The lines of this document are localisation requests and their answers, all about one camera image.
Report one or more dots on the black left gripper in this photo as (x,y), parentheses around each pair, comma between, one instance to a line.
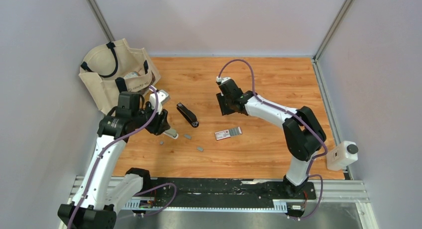
(160,123)

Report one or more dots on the aluminium frame rail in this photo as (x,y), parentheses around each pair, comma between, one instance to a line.
(330,191)

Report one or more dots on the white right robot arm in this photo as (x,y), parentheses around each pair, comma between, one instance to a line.
(303,133)

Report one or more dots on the white box with black knob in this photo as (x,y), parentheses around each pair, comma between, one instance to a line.
(342,155)

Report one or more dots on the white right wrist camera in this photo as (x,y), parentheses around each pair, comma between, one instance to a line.
(222,80)

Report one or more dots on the black large stapler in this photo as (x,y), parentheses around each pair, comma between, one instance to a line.
(189,116)

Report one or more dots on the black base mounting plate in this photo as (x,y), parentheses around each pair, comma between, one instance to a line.
(223,195)

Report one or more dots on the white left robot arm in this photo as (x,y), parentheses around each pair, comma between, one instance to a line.
(94,206)

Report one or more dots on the beige canvas tote bag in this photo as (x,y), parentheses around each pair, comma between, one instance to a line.
(115,67)

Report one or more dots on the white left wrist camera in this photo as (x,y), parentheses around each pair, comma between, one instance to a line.
(158,99)

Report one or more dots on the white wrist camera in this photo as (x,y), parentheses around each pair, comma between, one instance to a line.
(158,99)
(222,80)

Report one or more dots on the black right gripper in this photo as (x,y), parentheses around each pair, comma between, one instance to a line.
(224,111)

